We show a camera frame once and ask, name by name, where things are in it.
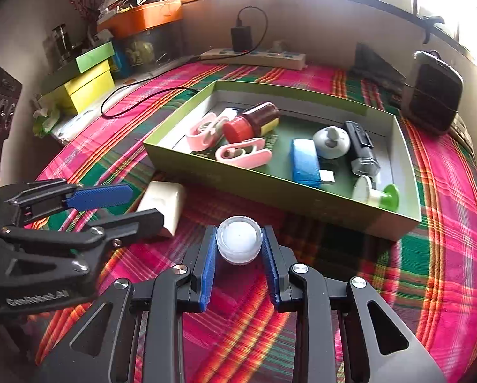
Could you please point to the blue translucent USB reader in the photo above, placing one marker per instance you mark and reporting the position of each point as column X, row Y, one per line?
column 304, row 161

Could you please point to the small clear cream jar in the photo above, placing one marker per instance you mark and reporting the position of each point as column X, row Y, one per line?
column 238, row 239

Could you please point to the green cardboard box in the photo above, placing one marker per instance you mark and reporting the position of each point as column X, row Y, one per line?
column 262, row 199

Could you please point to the blue box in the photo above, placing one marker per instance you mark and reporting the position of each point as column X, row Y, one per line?
column 118, row 62

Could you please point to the red capped pill bottle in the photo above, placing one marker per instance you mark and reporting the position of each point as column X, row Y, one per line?
column 262, row 117

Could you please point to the dark glass tank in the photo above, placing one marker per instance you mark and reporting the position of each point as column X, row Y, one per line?
column 142, row 52

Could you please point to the pink plastic clip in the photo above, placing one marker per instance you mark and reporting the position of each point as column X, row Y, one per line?
column 196, row 139

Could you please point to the white and green plastic spool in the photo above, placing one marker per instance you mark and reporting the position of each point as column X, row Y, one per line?
column 390, row 197

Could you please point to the glass jar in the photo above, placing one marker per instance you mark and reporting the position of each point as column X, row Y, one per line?
column 61, row 42

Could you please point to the brown striped cloth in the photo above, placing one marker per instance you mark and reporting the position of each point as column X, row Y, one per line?
column 461, row 135

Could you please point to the white packet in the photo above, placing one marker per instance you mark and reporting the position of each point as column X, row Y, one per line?
column 75, row 125

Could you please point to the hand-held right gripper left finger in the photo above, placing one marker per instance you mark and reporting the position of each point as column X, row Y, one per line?
column 208, row 271

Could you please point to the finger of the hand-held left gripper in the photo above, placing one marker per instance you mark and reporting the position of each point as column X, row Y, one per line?
column 138, row 223
column 98, row 196

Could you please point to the black wall hook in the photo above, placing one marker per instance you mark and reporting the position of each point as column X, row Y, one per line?
column 431, row 22

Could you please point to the beige power adapter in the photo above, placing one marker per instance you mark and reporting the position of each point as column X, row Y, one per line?
column 162, row 199

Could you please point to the clear and black flashlight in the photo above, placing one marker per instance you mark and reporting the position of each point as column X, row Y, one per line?
column 360, row 143

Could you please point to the yellow box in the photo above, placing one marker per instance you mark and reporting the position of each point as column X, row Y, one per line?
column 90, row 87

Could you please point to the white round dial gadget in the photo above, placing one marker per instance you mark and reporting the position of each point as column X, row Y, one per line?
column 326, row 145

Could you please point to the grey space heater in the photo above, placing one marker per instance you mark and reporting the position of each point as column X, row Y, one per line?
column 429, row 91

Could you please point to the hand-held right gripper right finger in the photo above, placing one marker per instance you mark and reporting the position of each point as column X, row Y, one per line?
column 271, row 267

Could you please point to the white power strip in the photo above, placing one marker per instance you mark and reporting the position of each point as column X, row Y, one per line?
column 262, row 59

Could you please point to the orange plastic tray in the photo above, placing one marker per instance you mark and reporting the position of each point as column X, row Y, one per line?
column 142, row 16

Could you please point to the green tissue pack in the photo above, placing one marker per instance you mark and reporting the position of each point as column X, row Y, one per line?
column 45, row 121

